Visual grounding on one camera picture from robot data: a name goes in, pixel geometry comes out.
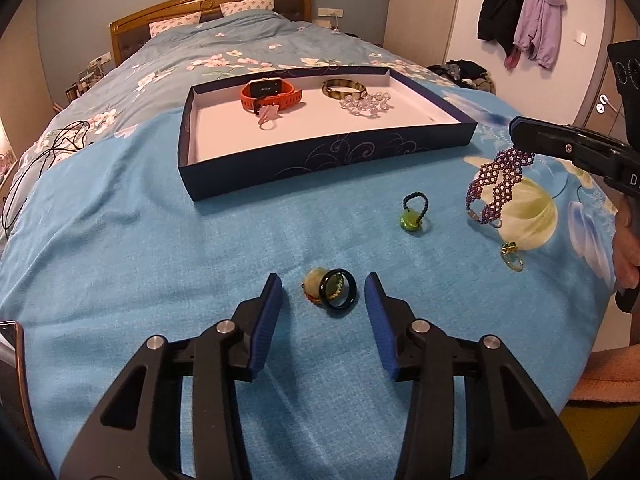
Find small gold green ring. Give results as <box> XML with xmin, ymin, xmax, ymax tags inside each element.
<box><xmin>499</xmin><ymin>240</ymin><xmax>526</xmax><ymax>273</ymax></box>

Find person's right hand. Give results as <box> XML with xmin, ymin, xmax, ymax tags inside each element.
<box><xmin>612</xmin><ymin>198</ymin><xmax>640</xmax><ymax>289</ymax></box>

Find white socket by headboard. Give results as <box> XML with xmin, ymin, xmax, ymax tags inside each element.
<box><xmin>318</xmin><ymin>8</ymin><xmax>344</xmax><ymax>18</ymax></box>

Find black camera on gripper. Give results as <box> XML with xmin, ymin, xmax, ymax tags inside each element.
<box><xmin>608</xmin><ymin>39</ymin><xmax>640</xmax><ymax>127</ymax></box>

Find white wall switch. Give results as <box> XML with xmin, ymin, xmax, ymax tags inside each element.
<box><xmin>574</xmin><ymin>30</ymin><xmax>587</xmax><ymax>47</ymax></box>

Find black hanging jacket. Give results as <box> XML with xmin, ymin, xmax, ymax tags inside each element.
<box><xmin>477</xmin><ymin>0</ymin><xmax>524</xmax><ymax>56</ymax></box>

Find purple hanging jacket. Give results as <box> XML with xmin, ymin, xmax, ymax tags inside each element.
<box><xmin>513</xmin><ymin>0</ymin><xmax>566</xmax><ymax>70</ymax></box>

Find pink sleeved right forearm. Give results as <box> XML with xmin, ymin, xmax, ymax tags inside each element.
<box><xmin>570</xmin><ymin>344</ymin><xmax>640</xmax><ymax>403</ymax></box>

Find pile of dark clothes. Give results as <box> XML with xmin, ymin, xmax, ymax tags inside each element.
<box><xmin>428</xmin><ymin>60</ymin><xmax>496</xmax><ymax>94</ymax></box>

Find right patterned pillow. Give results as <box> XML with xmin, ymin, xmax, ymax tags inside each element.
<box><xmin>219</xmin><ymin>0</ymin><xmax>274</xmax><ymax>18</ymax></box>

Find wooden headboard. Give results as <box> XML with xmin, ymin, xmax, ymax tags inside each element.
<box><xmin>110</xmin><ymin>0</ymin><xmax>312</xmax><ymax>66</ymax></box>

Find tortoiseshell bangle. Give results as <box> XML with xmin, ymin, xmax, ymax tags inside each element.
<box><xmin>321</xmin><ymin>78</ymin><xmax>368</xmax><ymax>101</ymax></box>

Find patterned pillow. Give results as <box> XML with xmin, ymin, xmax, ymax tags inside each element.
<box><xmin>149</xmin><ymin>12</ymin><xmax>202</xmax><ymax>38</ymax></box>
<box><xmin>219</xmin><ymin>0</ymin><xmax>274</xmax><ymax>18</ymax></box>

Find black cable bundle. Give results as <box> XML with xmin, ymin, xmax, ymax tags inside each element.
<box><xmin>0</xmin><ymin>118</ymin><xmax>94</xmax><ymax>241</ymax></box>

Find purple beaded bracelet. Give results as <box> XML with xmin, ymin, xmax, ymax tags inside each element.
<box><xmin>464</xmin><ymin>147</ymin><xmax>536</xmax><ymax>230</ymax></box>

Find clear crystal bead bracelet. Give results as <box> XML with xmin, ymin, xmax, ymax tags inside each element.
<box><xmin>339</xmin><ymin>90</ymin><xmax>395</xmax><ymax>122</ymax></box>

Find dark blue tray box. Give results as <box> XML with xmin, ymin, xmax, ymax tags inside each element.
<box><xmin>178</xmin><ymin>66</ymin><xmax>476</xmax><ymax>202</ymax></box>

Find pink stone pendant cord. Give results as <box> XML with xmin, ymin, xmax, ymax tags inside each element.
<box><xmin>255</xmin><ymin>103</ymin><xmax>284</xmax><ymax>132</ymax></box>

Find blue floral bed duvet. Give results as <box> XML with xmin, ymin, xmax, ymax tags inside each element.
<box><xmin>1</xmin><ymin>10</ymin><xmax>449</xmax><ymax>236</ymax></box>

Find black ring with stone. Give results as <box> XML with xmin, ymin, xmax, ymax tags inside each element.
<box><xmin>300</xmin><ymin>266</ymin><xmax>360</xmax><ymax>314</ymax></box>

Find orange smartwatch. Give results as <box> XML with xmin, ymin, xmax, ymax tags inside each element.
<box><xmin>240</xmin><ymin>77</ymin><xmax>303</xmax><ymax>115</ymax></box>

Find green stone black bead ring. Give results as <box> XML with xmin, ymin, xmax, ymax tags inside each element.
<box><xmin>398</xmin><ymin>190</ymin><xmax>432</xmax><ymax>235</ymax></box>

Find beige wardrobe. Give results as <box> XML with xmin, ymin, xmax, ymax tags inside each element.
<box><xmin>383</xmin><ymin>0</ymin><xmax>458</xmax><ymax>66</ymax></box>

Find left patterned pillow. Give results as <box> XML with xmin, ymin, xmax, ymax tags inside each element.
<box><xmin>149</xmin><ymin>12</ymin><xmax>202</xmax><ymax>38</ymax></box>

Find cluttered left nightstand items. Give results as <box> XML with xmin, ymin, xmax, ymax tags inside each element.
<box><xmin>65</xmin><ymin>51</ymin><xmax>113</xmax><ymax>104</ymax></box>

